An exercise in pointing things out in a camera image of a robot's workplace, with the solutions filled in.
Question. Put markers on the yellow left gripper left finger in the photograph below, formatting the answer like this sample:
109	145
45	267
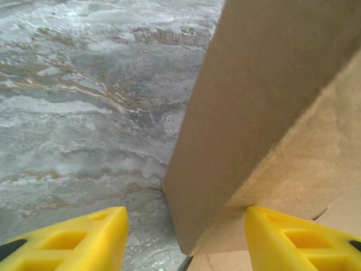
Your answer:
67	242

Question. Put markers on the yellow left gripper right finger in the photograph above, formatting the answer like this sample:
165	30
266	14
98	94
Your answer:
296	242

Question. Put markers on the brown cardboard box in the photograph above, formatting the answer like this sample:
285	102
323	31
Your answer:
253	127

